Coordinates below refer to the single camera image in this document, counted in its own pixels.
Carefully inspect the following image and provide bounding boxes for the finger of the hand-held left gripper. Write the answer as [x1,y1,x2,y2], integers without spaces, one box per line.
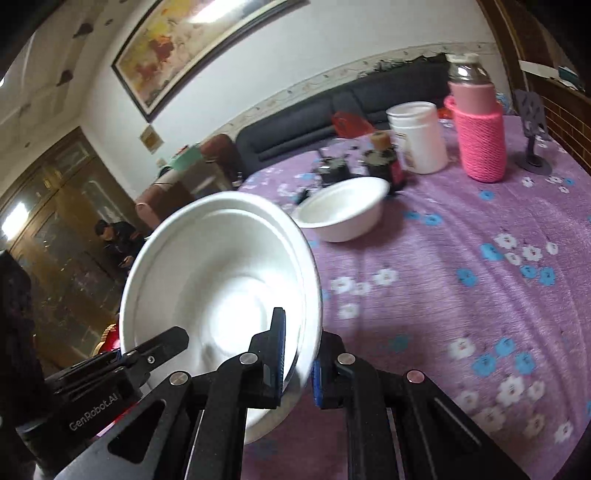
[117,326,190,377]

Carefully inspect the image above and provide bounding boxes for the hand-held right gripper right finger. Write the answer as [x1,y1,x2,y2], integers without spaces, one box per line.
[311,330,532,480]

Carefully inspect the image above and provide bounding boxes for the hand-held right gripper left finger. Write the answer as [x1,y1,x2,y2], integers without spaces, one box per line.
[55,307,287,480]

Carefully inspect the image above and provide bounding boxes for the large white bowl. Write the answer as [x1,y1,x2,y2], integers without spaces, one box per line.
[119,191,324,446]

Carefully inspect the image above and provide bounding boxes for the purple floral tablecloth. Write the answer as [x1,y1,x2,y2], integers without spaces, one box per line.
[235,111,591,480]

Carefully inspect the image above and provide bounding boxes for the small white bowl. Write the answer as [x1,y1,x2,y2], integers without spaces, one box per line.
[293,176,392,244]

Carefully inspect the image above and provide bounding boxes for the wooden glass door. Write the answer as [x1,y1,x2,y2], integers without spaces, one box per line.
[0,127,153,370]

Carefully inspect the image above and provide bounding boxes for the dark glass jar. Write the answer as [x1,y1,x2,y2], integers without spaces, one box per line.
[314,156,354,185]

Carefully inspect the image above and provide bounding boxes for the clear bottle with green cap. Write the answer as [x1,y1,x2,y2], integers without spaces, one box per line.
[168,144,234,199]

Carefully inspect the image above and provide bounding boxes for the brown armchair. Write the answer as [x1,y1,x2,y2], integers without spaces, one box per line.
[135,134,245,232]

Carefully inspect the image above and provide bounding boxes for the black sofa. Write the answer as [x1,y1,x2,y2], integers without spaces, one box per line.
[235,53,462,178]

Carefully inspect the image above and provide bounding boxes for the dark jar with cork lid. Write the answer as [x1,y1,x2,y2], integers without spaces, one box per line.
[362,130,407,190]

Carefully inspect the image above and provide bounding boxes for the red bag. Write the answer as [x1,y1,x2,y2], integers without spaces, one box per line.
[331,111,375,138]

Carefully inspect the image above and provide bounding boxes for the white plastic jar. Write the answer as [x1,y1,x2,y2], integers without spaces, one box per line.
[385,102,450,175]

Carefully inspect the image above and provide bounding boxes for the bottle with pink knit sleeve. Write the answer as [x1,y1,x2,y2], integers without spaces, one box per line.
[444,52,507,182]

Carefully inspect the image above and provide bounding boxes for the grey phone stand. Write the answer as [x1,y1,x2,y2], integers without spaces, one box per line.
[513,89,553,175]

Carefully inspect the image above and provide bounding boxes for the small wall sign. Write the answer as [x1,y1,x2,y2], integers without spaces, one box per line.
[139,124,163,154]

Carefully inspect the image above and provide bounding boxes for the framed wall painting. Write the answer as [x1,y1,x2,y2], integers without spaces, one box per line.
[111,0,310,123]

